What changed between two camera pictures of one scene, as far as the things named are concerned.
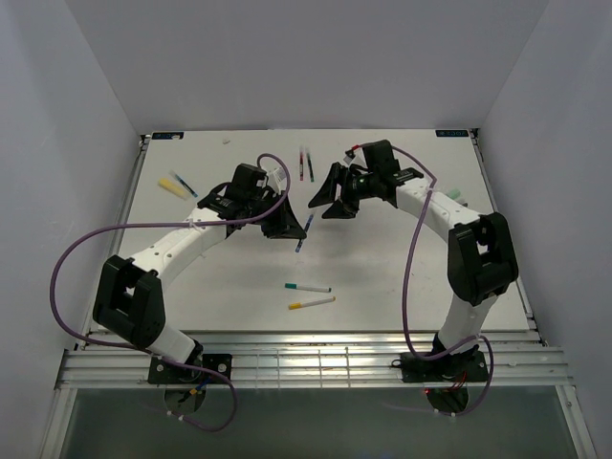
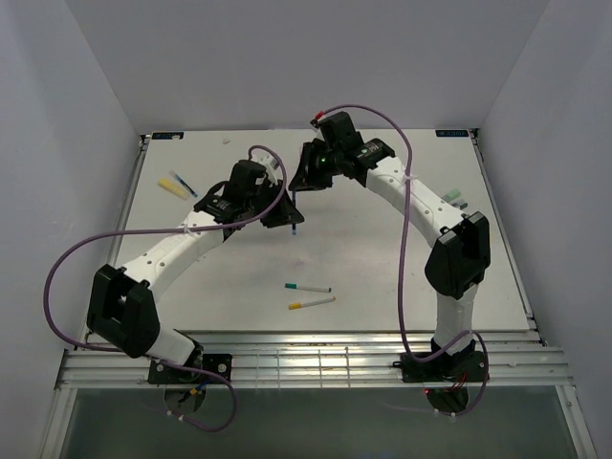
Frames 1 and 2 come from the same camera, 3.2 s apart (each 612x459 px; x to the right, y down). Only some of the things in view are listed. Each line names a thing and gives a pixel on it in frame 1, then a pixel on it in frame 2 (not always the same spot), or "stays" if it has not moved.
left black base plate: [162, 370] stays
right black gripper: [327, 195] -> [307, 177]
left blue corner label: [166, 135] stays
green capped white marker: [308, 288] stays
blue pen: [301, 240] -> [294, 225]
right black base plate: [447, 368] stays
